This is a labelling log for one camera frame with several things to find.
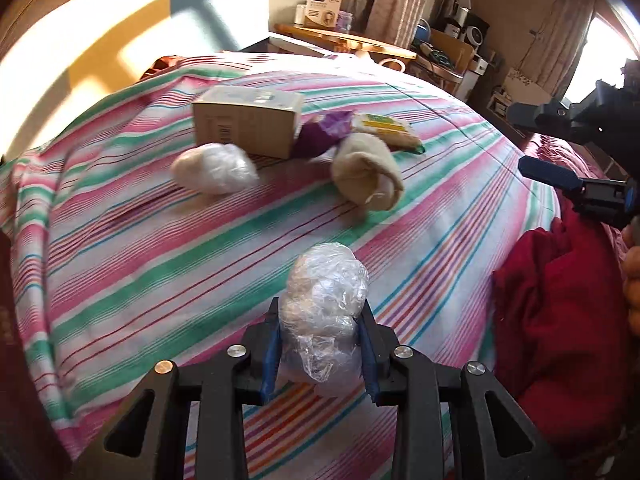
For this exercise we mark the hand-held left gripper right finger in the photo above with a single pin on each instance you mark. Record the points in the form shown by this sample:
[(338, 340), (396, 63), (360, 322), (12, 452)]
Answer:
[(367, 355)]

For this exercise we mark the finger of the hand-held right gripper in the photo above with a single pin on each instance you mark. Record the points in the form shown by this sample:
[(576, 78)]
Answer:
[(550, 172), (540, 116)]

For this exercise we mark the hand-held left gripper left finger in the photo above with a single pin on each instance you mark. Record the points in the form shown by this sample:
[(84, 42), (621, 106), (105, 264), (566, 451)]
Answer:
[(272, 355)]

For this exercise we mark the plastic-wrapped white ball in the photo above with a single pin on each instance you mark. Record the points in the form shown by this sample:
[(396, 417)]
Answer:
[(215, 167), (320, 300)]

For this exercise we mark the purple snack packet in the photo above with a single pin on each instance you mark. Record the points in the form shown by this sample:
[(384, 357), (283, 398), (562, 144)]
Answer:
[(322, 132)]

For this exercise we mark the person's right hand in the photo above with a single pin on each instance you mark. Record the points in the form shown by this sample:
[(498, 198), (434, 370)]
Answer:
[(632, 280)]

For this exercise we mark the plain tan curtain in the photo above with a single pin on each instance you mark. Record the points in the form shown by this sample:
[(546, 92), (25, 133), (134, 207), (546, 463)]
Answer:
[(555, 40)]

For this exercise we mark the brown cardboard carton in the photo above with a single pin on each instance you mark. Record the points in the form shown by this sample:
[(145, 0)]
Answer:
[(450, 47)]

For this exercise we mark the black appliance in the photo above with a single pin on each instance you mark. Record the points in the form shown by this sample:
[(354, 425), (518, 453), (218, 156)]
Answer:
[(467, 22)]

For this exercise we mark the blue round object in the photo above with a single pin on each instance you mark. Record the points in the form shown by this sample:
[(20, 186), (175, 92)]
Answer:
[(423, 30)]

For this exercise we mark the red blanket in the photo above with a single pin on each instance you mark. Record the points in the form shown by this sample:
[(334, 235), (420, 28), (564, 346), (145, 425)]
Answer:
[(560, 320)]

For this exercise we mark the yellow green snack packet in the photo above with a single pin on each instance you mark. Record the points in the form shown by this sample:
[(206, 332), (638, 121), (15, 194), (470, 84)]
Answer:
[(385, 127)]

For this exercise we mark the white cup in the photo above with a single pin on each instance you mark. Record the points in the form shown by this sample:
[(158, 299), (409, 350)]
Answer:
[(392, 65)]

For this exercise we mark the striped beige curtain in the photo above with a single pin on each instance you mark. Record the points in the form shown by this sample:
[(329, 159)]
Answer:
[(400, 0)]

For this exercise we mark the beige cloth bundle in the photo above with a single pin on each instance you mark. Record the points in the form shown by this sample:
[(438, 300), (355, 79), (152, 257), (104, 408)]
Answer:
[(360, 165)]

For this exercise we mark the wooden side shelf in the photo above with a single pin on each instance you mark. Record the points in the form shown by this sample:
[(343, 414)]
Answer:
[(350, 40)]

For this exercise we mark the small purple cup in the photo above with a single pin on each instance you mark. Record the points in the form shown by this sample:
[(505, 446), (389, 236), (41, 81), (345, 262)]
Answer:
[(346, 21)]

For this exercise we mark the cardboard box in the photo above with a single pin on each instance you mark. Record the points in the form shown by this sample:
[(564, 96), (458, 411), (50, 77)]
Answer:
[(245, 125)]

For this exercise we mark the white printed carton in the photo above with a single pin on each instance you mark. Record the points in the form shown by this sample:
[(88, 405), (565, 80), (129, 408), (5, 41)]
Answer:
[(324, 9)]

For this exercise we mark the white low table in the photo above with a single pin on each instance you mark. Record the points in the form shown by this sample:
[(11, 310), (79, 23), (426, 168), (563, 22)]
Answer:
[(290, 45)]

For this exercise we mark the small white container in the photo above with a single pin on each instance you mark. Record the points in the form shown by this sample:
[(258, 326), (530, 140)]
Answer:
[(300, 15)]

